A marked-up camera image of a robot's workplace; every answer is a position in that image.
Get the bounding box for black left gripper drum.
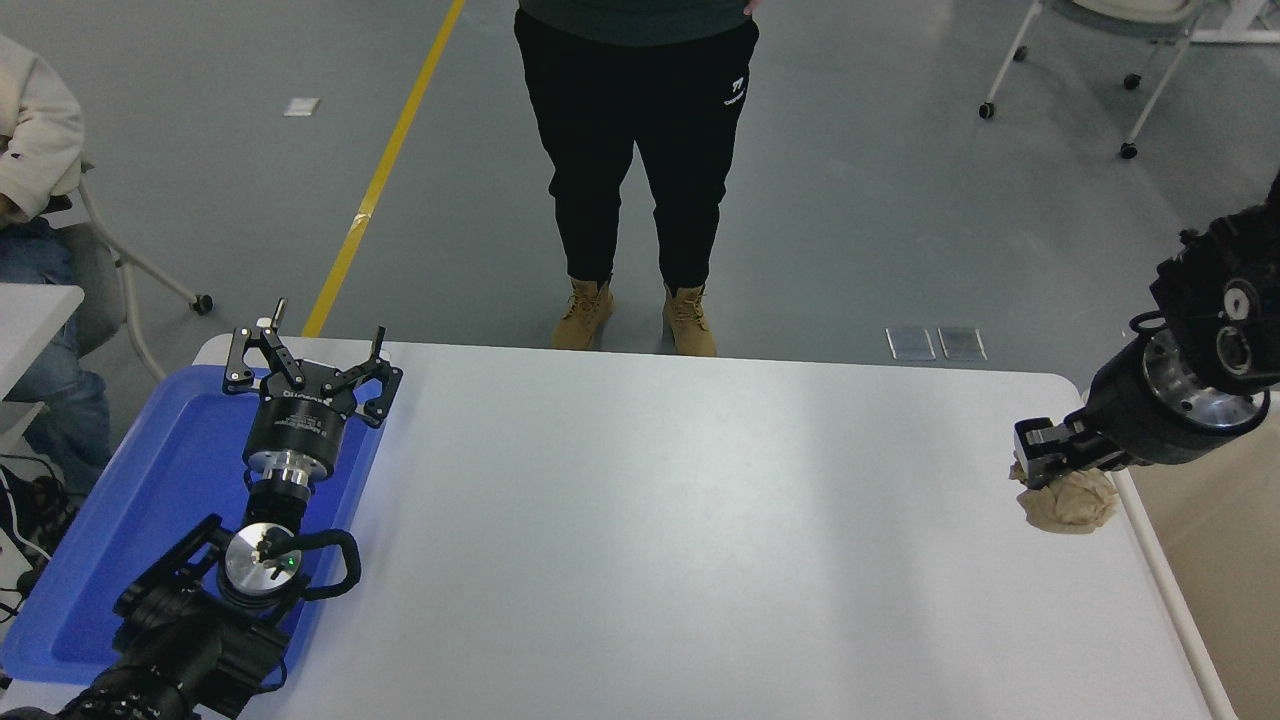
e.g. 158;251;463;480
243;385;354;474

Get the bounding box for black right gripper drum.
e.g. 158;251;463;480
1085;338;1263;468

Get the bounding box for tan paper ball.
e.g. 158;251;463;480
1008;460;1121;536

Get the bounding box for blue plastic tray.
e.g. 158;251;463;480
0;365;389;686

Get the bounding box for large pale bin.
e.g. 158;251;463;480
1112;390;1280;720

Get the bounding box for small white side table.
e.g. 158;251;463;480
0;283;86;451

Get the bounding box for person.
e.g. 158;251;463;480
0;35;116;496
513;0;761;358

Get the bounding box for white frame chair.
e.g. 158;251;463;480
45;160;214;384

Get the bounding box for tangle of floor cables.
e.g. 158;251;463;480
0;455;81;626

